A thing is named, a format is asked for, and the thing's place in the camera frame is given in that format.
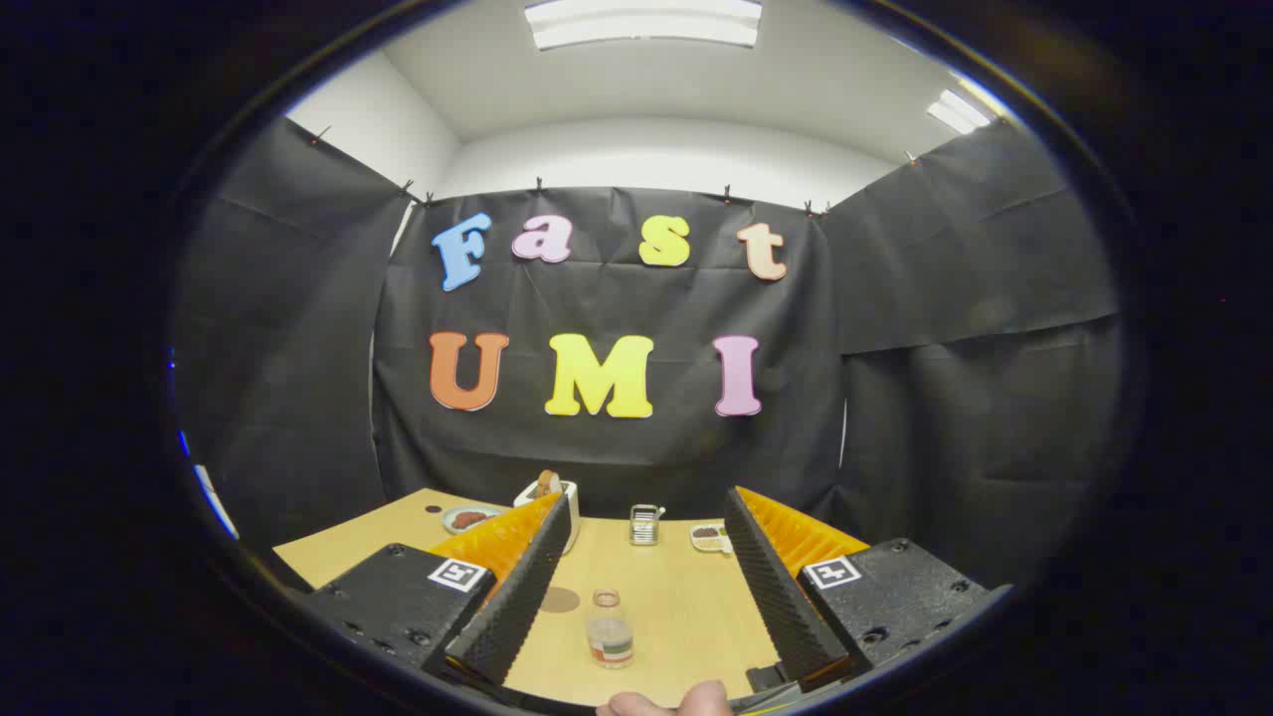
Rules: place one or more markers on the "pale green plate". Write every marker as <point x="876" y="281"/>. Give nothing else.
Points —
<point x="467" y="519"/>

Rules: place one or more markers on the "white toaster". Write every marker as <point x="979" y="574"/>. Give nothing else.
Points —
<point x="569" y="517"/>

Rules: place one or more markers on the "brown bread slice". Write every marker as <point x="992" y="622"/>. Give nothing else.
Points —
<point x="547" y="484"/>

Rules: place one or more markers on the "clear plastic juice bottle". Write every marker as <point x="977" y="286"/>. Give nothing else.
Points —
<point x="610" y="636"/>

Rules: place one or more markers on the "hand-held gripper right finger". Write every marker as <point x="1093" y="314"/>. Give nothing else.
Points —
<point x="776" y="587"/>

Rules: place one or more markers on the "black backdrop cloth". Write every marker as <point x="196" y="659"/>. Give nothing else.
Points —
<point x="617" y="447"/>

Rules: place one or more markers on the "long ceiling light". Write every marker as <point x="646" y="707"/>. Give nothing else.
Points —
<point x="646" y="25"/>

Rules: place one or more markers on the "white divided seed dish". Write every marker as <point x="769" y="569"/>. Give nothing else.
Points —
<point x="709" y="538"/>

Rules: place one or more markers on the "round brown coaster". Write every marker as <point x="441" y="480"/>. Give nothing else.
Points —
<point x="563" y="600"/>

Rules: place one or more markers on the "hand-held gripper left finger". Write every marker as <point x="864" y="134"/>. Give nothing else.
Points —
<point x="517" y="597"/>

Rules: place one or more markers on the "small ceiling light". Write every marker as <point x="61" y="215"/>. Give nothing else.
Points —
<point x="957" y="109"/>

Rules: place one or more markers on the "wooden table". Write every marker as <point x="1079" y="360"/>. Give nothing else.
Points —
<point x="676" y="597"/>

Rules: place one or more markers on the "brown meat piece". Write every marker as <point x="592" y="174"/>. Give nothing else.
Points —
<point x="467" y="518"/>

